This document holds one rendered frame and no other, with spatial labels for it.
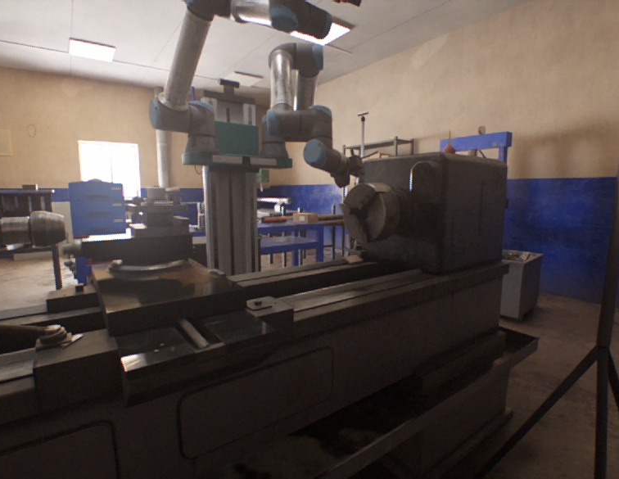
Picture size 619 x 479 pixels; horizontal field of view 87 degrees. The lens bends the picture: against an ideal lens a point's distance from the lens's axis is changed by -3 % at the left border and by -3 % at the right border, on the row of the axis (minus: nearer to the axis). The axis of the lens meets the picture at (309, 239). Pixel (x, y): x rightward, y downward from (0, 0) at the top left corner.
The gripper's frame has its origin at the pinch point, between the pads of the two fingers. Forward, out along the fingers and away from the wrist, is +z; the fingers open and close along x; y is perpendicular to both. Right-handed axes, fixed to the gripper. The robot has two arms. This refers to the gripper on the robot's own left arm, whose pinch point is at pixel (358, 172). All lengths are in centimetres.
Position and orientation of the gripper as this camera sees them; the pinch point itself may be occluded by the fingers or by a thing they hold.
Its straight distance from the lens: 148.2
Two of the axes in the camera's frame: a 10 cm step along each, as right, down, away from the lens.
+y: -1.6, -9.7, 1.7
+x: -7.9, 2.3, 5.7
